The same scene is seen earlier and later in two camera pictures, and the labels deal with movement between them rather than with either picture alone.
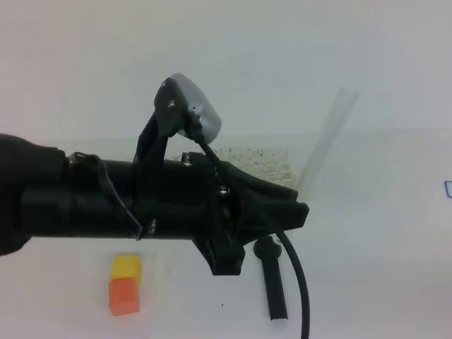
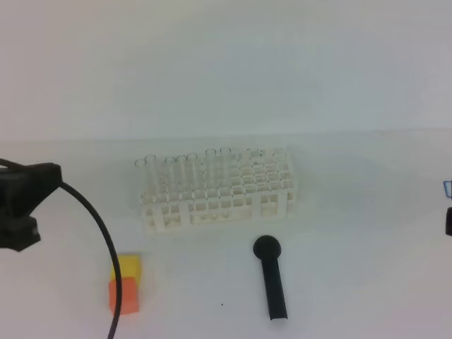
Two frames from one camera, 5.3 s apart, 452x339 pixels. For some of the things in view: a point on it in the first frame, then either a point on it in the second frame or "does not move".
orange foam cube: (123, 298) does not move
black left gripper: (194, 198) to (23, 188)
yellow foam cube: (126, 267) does not move
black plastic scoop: (268, 249) does not move
